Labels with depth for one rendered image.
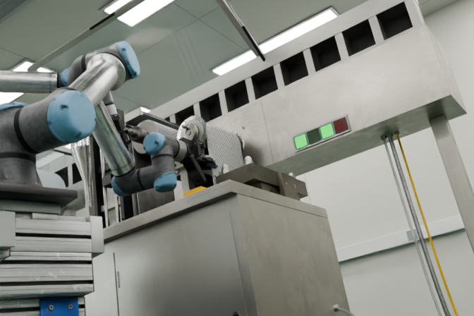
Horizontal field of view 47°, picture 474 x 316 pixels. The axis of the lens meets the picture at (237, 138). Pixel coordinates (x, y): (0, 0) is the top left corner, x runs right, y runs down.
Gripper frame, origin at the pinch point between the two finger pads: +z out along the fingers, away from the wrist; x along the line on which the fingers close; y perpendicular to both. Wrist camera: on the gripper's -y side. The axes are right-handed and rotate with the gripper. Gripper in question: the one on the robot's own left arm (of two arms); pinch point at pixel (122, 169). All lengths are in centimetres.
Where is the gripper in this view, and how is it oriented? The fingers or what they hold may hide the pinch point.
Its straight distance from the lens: 214.5
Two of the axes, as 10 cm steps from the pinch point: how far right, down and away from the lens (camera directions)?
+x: 7.2, -2.6, 6.4
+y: 6.2, -1.6, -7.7
